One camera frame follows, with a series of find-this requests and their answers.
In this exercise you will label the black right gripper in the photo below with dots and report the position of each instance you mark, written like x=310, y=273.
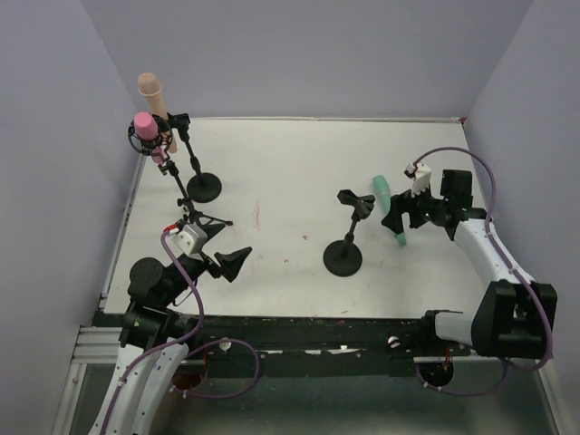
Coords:
x=405, y=208

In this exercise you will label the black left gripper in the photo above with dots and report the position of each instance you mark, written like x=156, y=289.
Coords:
x=210, y=264

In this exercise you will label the teal microphone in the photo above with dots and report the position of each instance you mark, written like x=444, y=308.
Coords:
x=382, y=192

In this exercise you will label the black round-base clip stand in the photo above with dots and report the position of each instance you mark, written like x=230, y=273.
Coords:
x=203, y=187

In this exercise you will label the black tripod shock-mount stand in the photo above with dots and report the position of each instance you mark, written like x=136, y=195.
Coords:
x=170, y=168

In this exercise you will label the pink microphone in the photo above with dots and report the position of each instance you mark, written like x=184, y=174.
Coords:
x=147, y=138

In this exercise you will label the peach microphone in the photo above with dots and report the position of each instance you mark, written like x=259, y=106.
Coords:
x=150, y=88

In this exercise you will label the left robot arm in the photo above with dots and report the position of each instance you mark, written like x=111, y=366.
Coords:
x=161, y=326

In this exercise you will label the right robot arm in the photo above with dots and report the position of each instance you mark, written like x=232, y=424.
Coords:
x=516, y=313

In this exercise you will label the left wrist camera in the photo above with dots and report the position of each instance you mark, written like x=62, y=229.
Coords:
x=190, y=238

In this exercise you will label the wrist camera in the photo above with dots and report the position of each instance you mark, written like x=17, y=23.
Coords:
x=420, y=175
x=190, y=238

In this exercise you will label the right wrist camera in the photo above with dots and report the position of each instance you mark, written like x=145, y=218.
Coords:
x=420, y=175

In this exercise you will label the black front mounting rail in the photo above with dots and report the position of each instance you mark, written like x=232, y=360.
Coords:
x=230, y=347

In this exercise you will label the aluminium extrusion frame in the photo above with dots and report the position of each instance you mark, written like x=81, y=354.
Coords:
x=96, y=344

